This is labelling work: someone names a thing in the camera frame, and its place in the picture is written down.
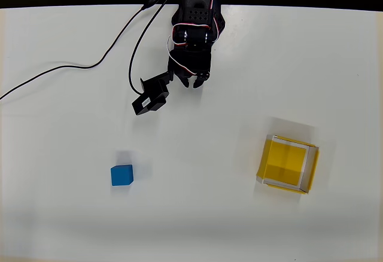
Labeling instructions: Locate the yellow open box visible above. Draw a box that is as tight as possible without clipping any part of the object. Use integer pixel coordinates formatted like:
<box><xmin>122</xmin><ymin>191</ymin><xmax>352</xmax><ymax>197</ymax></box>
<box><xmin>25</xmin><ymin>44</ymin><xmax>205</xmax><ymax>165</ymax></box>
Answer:
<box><xmin>256</xmin><ymin>134</ymin><xmax>321</xmax><ymax>196</ymax></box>

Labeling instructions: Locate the thin black camera cable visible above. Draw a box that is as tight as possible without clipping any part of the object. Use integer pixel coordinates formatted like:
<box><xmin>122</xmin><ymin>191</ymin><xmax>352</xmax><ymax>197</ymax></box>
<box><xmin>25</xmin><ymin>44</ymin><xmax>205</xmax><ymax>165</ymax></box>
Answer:
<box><xmin>128</xmin><ymin>0</ymin><xmax>182</xmax><ymax>94</ymax></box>

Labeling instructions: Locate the red white servo wire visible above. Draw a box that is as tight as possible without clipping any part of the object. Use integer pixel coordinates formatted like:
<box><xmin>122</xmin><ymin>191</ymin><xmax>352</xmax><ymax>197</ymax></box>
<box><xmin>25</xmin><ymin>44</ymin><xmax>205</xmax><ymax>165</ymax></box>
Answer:
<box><xmin>166</xmin><ymin>22</ymin><xmax>212</xmax><ymax>76</ymax></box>

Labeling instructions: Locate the black usb extension cable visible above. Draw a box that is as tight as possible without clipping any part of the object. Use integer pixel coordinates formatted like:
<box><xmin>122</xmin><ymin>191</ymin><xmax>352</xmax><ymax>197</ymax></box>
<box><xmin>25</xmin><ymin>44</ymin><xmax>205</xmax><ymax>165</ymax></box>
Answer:
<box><xmin>0</xmin><ymin>0</ymin><xmax>162</xmax><ymax>101</ymax></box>

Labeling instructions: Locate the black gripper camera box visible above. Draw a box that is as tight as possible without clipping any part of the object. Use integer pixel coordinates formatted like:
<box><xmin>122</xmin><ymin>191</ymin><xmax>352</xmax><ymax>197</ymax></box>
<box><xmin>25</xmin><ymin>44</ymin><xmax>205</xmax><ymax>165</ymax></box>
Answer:
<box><xmin>131</xmin><ymin>72</ymin><xmax>175</xmax><ymax>116</ymax></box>

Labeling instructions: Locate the blue cube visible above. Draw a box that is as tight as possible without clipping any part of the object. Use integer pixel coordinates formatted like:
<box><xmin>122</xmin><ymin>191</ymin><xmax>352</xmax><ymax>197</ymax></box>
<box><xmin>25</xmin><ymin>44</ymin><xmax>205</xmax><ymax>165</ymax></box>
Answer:
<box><xmin>110</xmin><ymin>164</ymin><xmax>134</xmax><ymax>187</ymax></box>

